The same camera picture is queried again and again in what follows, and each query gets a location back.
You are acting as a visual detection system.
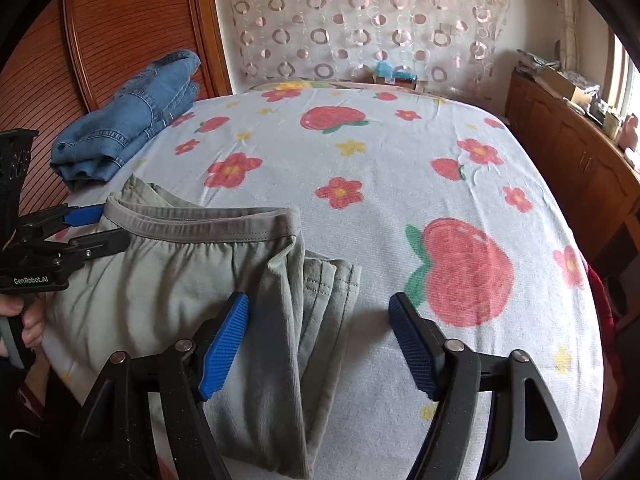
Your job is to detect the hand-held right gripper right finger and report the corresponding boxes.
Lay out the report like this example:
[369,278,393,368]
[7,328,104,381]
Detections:
[387,291,583,480]

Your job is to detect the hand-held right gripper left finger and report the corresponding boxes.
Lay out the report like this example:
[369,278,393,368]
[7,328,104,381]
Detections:
[74,290,250,480]

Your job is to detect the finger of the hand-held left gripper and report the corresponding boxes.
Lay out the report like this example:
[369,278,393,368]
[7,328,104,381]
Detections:
[20,228,132,262]
[19,202,109,230]

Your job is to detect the grey-green pants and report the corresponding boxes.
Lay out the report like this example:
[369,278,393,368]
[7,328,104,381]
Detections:
[42,175,364,480]

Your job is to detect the person's left forearm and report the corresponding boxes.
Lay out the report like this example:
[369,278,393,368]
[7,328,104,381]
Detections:
[0,355,81,480]

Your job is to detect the person's left hand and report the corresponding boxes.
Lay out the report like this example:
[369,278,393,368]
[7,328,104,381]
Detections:
[0,294,49,357]

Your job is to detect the folded blue jeans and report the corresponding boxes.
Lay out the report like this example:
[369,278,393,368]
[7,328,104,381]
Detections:
[50,50,202,191]

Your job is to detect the wooden headboard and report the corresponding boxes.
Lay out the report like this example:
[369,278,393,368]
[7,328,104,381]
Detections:
[0,0,234,211]

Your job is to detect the white flower-print bed sheet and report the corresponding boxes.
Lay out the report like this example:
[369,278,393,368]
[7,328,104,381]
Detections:
[45,80,604,480]

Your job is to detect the red cloth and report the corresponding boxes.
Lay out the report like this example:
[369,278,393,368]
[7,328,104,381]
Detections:
[582,255,622,361]

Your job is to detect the pink floral blanket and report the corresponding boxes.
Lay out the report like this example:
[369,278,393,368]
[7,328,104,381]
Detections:
[247,79,451,98]

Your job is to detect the wooden sideboard cabinet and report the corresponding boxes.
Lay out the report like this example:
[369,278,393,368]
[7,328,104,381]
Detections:
[504,70,640,281]

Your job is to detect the blue plush toy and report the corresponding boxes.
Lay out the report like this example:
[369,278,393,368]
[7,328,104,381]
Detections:
[371,60,419,87]

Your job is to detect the cardboard box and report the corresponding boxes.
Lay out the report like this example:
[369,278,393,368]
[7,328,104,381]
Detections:
[539,65,589,102]

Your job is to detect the pink figurine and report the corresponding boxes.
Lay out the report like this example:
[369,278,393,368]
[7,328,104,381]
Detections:
[619,114,640,154]

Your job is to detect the sheer circle-pattern curtain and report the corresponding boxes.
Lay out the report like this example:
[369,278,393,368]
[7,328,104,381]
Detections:
[222,0,512,96]

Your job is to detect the window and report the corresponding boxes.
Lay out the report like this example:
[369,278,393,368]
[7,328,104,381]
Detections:
[606,25,640,131]

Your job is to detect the beige checked curtain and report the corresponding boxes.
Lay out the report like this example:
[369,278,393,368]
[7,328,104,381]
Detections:
[550,0,582,69]

